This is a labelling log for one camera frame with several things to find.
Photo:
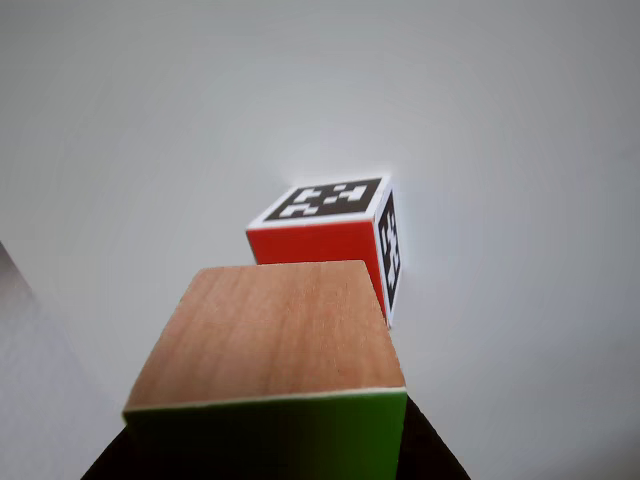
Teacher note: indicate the wooden cube with green face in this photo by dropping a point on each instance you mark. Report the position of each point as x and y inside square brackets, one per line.
[270, 340]

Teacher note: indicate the red cube with marker tags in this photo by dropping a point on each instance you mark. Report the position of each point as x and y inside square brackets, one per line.
[315, 240]

